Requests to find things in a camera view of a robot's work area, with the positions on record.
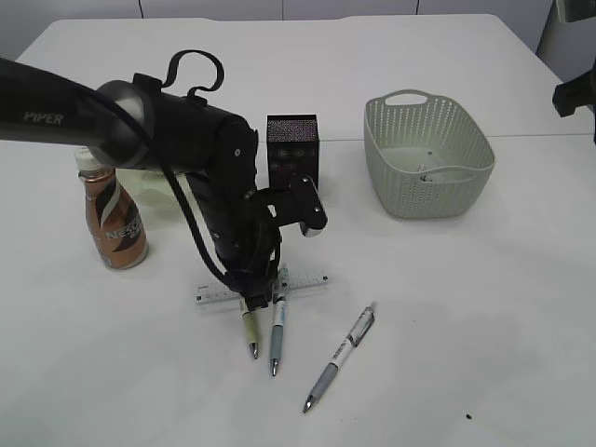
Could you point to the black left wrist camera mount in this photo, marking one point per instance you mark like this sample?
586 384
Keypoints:
298 203

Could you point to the pale green wavy glass plate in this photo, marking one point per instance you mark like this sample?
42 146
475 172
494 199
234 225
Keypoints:
148 187

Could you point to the green barrel pen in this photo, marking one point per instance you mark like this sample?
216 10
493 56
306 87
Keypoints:
251 328

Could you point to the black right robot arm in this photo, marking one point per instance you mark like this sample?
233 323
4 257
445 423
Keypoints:
579 92

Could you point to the grey grip white pen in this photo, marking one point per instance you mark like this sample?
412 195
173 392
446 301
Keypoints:
352 340

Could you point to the green woven plastic basket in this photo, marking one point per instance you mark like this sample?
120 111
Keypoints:
410 127

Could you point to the brown Nescafe coffee bottle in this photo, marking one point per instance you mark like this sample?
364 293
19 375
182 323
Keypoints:
112 216

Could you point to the transparent plastic ruler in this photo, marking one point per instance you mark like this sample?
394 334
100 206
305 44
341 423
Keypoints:
216 293

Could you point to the blue barrel pen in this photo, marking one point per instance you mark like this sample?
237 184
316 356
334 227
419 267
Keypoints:
279 303

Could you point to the black mesh pen holder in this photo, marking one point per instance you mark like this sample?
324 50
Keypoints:
292 143

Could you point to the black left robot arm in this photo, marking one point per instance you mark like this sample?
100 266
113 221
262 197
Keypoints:
207 155

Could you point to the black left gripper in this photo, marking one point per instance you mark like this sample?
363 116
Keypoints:
246 242

